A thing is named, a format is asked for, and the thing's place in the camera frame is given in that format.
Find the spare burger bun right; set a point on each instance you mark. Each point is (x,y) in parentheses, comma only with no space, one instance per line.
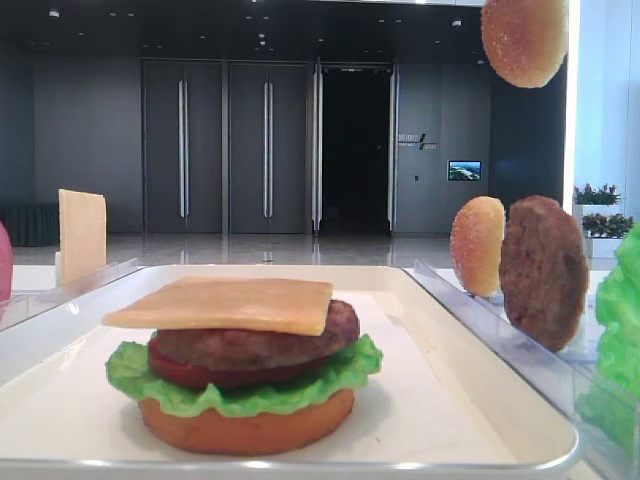
(475,245)

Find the wall display screen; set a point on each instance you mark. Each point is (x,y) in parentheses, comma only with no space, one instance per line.
(468,171)

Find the standing cheese slice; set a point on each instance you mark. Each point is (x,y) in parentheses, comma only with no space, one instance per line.
(82,219)

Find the dark double doors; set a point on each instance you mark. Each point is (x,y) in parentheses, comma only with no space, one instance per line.
(226,147)

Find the potted plants planter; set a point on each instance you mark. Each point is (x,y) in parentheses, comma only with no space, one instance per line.
(599,211)

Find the clear long rail left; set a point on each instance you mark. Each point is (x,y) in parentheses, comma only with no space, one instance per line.
(25,305)

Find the cheese slice on burger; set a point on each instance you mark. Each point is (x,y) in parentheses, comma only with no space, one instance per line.
(288,306)

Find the standing meat patty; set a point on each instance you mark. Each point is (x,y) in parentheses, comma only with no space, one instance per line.
(543,271)

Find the clear long rail right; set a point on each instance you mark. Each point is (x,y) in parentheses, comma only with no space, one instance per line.
(560,377)

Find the standing green lettuce leaf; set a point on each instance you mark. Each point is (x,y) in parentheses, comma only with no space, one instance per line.
(620,320)

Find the lettuce on burger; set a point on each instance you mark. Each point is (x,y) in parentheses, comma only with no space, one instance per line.
(128,370)

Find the clear long rail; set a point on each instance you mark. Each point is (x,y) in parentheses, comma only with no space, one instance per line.
(25,305)
(560,377)

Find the meat patty on burger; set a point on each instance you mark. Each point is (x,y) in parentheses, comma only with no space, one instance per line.
(245,350)

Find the white metal tray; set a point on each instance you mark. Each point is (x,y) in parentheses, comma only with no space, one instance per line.
(444,406)

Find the standing red tomato slice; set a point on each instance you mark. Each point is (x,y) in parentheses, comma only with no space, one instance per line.
(6,264)

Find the tomato slice on burger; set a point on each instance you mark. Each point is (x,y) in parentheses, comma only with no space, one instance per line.
(192,376)

